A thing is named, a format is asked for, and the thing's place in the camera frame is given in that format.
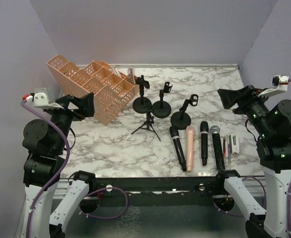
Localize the black round-base stand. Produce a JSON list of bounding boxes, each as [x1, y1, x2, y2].
[[152, 81, 172, 119], [132, 75, 152, 114], [171, 94, 199, 130]]

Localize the black microphone silver ring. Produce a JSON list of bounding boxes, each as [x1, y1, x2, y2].
[[169, 125, 187, 172]]

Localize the black tripod mic stand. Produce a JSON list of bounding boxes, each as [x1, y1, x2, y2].
[[131, 109, 161, 141]]

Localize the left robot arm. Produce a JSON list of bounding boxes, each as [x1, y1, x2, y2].
[[21, 92, 97, 238]]

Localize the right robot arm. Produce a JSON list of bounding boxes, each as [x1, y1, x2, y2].
[[217, 85, 291, 238]]

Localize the peach plastic desk organizer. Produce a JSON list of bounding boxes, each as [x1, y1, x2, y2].
[[47, 55, 138, 125]]

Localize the black microphone silver grille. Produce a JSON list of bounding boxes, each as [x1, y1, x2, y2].
[[210, 125, 225, 170]]

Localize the black slim microphone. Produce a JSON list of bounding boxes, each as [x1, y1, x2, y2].
[[200, 121, 209, 166]]

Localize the markers in organizer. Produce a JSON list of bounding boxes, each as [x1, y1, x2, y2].
[[111, 67, 122, 78]]

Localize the pens in white packet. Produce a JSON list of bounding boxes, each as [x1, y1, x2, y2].
[[221, 134, 240, 164]]

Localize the beige microphone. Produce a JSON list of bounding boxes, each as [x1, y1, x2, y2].
[[186, 125, 195, 171]]

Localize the clear ruler in organizer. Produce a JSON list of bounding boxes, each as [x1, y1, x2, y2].
[[127, 67, 135, 85]]

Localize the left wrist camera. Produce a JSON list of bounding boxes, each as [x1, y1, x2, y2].
[[22, 88, 63, 110]]

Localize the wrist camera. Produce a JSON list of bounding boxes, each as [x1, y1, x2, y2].
[[258, 75, 289, 98], [22, 88, 63, 110]]

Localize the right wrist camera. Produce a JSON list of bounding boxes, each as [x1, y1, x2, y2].
[[258, 75, 289, 98]]

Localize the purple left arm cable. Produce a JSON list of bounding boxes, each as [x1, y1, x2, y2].
[[20, 98, 70, 238]]

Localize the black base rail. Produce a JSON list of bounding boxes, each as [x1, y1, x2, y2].
[[60, 173, 242, 206]]

